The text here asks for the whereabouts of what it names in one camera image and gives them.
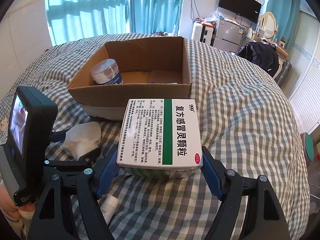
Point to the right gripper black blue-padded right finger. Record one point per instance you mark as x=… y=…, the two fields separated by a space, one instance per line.
x=264 y=217

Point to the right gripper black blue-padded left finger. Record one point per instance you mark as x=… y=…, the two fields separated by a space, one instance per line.
x=53 y=217

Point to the white purple ointment tube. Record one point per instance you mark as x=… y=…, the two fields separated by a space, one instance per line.
x=108 y=207

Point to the white cloth pouch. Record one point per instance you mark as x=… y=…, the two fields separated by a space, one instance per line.
x=82 y=139

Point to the green white medicine box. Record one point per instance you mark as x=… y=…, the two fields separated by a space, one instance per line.
x=160 y=138

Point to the clear plastic cotton swab jar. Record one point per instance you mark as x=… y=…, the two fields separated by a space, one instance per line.
x=106 y=73

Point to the person's left hand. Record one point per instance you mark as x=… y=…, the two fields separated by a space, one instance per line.
x=9 y=208

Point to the grey white checkered bedspread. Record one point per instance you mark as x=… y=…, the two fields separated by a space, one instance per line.
x=245 y=120

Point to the green topped plastic stool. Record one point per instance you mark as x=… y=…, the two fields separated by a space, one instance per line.
x=308 y=147

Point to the white louvered wardrobe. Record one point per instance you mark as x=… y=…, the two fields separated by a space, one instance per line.
x=304 y=80

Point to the black jacket on chair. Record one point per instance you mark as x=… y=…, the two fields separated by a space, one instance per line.
x=263 y=55

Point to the left turquoise curtain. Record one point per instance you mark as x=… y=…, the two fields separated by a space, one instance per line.
x=71 y=20

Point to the turquoise curtain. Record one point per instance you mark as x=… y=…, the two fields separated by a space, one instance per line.
x=71 y=20
x=286 y=13
x=152 y=16

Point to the brown cardboard box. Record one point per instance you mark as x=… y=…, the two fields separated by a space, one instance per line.
x=148 y=68

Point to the silver small refrigerator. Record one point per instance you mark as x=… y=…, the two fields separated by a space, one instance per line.
x=227 y=35

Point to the white suitcase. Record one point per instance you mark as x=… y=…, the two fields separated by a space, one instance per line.
x=202 y=33

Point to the white oval vanity mirror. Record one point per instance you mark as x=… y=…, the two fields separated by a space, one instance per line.
x=268 y=24

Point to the middle turquoise curtain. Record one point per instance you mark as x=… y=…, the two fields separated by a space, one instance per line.
x=152 y=16

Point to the right turquoise curtain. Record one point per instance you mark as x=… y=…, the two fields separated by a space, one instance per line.
x=286 y=13

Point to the black wall television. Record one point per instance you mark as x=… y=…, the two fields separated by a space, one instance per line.
x=249 y=9

